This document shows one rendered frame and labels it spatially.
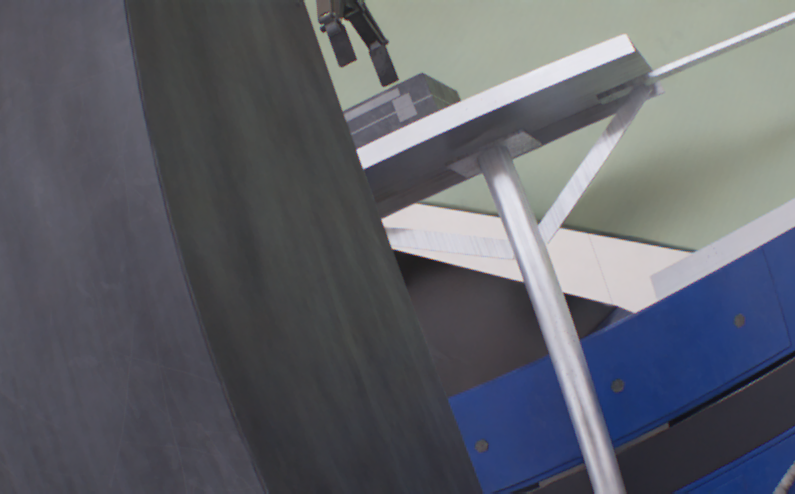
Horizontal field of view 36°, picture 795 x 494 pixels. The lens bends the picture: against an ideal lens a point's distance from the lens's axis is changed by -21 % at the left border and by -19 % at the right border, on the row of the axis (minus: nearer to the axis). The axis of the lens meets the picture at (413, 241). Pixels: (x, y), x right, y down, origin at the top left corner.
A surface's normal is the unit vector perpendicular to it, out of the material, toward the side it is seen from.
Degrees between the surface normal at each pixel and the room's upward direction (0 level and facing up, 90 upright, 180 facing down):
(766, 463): 90
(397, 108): 90
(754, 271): 90
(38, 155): 90
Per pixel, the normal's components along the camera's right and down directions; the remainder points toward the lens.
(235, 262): 0.87, -0.40
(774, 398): -0.35, -0.13
